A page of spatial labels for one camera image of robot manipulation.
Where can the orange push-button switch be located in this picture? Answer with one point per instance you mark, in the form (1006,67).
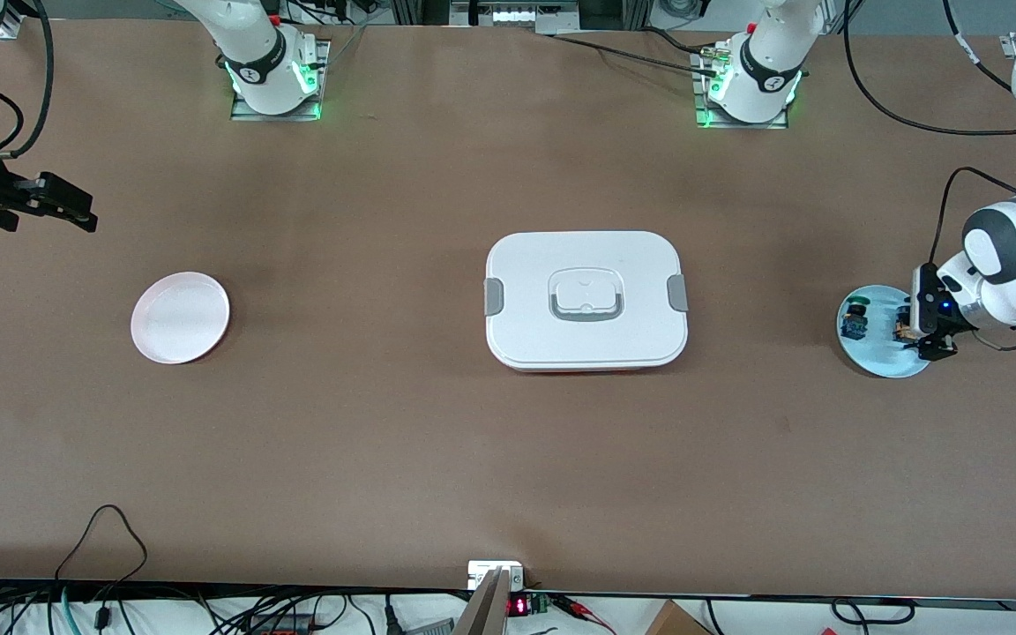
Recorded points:
(901,331)

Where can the light blue round plate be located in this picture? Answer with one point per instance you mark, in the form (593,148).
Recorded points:
(878,357)

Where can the small blue black component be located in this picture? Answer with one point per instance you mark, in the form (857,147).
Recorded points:
(852,328)

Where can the pink round plate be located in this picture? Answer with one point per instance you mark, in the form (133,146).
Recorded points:
(180,317)

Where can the white lunch box grey latches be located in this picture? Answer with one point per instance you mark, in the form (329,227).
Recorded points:
(631,335)

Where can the brown cardboard box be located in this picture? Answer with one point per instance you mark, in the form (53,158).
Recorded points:
(676,622)

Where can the red clip lead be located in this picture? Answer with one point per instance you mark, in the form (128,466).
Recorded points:
(578,608)

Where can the green terminal board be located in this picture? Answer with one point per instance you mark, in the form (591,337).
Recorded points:
(541,605)

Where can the metal control box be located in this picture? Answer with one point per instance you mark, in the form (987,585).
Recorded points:
(508,16)

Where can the red digit display module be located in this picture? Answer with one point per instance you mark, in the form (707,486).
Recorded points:
(519,607)

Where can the aluminium bar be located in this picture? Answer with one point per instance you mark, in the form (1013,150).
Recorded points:
(483,613)

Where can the grey power adapter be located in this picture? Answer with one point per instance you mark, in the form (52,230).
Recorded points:
(429,628)

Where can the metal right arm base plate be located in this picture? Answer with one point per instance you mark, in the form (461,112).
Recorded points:
(274,117)

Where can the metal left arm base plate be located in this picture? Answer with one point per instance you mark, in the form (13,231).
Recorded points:
(742,125)

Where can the white table edge bracket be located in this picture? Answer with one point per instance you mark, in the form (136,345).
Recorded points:
(481,573)

